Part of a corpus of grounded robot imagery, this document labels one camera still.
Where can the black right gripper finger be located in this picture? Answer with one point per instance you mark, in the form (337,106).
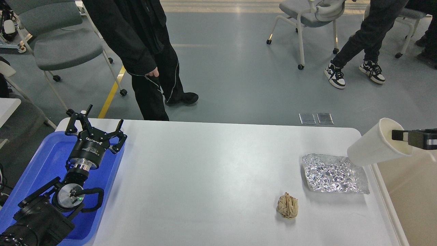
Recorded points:
(425,139)

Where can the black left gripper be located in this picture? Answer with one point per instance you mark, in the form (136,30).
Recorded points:
(87,150)

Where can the white paper cup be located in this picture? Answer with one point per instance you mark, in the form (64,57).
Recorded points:
(377,145)

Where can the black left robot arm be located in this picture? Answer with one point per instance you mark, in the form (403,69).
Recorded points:
(60,198)

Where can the beige plastic bin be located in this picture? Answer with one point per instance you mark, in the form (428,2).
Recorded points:
(409,193)

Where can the blue plastic tray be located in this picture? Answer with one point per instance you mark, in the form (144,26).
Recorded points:
(48,163)

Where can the grey chair far left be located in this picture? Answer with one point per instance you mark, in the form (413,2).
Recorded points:
(25,120)

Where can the white small table edge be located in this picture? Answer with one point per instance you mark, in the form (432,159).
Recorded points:
(7,108)

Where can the right metal floor plate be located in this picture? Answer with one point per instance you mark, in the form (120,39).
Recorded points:
(325,119)

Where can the metal floor plate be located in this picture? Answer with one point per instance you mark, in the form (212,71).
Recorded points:
(307,118)
(325,119)

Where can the crumpled aluminium foil sheet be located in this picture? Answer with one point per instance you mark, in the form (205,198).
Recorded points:
(334,174)

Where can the walking person in black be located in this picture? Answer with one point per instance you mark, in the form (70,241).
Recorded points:
(136,31)

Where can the left metal floor plate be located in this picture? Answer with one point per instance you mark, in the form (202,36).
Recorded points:
(307,118)

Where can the grey chair far right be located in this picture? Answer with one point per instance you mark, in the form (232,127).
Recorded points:
(411,18)

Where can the grey office chair left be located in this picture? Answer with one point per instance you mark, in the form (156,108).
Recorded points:
(55,50)

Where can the person with white sneakers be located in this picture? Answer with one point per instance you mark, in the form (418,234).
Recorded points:
(380,19)

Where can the crumpled brown paper ball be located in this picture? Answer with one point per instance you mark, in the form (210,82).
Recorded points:
(287,206)

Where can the grey chair top right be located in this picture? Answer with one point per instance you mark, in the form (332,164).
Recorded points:
(313,14)

